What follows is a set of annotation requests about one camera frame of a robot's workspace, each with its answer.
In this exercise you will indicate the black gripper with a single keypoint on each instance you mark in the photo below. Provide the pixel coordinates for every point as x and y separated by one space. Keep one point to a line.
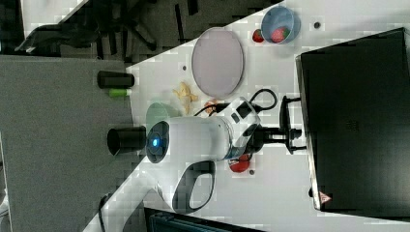
263 135

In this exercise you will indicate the oven door with black handle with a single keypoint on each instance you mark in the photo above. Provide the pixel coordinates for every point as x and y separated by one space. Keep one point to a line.
284 122

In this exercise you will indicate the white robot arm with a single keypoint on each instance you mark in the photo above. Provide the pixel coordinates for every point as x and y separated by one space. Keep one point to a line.
180 149

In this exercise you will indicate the silver black toaster oven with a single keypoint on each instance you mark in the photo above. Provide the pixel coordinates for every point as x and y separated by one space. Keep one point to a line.
355 107

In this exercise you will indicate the red ketchup bottle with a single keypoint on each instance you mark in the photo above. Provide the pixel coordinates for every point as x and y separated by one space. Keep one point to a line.
240 164

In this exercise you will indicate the orange slice toy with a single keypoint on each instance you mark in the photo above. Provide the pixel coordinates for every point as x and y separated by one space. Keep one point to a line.
210 106

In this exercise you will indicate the red strawberry in bowl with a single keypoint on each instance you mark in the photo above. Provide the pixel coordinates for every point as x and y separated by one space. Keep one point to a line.
279 35

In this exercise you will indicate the red strawberry on table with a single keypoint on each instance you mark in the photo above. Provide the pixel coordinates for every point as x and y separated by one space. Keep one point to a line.
257 36

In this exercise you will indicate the lilac oval plate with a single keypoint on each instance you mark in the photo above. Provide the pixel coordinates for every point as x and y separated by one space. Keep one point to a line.
217 62

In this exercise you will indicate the yellow peeled banana toy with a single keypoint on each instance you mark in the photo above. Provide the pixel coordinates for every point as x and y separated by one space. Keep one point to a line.
185 96

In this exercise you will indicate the blue bowl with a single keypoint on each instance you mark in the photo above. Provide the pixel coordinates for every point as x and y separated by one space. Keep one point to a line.
280 16

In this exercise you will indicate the green oval colander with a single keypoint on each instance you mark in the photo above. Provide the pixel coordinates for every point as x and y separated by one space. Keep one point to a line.
159 111

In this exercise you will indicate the green object at edge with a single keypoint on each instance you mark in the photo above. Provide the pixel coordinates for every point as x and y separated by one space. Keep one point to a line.
117 93

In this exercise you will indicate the black cylinder container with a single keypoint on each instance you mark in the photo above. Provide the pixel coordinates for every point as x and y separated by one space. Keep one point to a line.
119 80

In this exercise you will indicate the black office chair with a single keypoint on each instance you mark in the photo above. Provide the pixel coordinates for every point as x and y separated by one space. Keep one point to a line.
99 18

